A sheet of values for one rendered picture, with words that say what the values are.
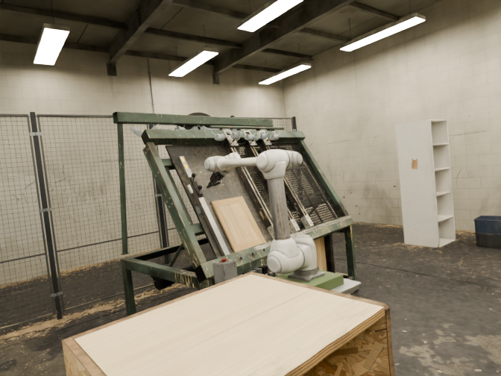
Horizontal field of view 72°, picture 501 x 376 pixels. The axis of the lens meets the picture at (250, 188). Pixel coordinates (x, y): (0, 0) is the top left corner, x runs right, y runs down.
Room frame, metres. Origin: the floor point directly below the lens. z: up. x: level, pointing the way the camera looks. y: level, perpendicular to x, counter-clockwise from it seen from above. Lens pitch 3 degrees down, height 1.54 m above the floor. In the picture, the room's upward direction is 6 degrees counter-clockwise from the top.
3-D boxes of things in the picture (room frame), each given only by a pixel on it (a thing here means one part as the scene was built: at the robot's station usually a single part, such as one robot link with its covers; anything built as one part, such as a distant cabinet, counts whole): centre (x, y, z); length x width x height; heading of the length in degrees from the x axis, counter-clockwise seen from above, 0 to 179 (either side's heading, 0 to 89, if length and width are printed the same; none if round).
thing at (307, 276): (2.25, -0.32, 0.84); 0.22 x 0.18 x 0.06; 132
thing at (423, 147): (5.85, -2.97, 1.03); 0.61 x 0.58 x 2.05; 127
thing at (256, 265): (2.74, -0.03, 0.69); 0.50 x 0.14 x 0.24; 135
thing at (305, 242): (2.23, -0.30, 0.98); 0.18 x 0.16 x 0.22; 136
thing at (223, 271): (2.37, 0.23, 0.84); 0.12 x 0.12 x 0.18; 45
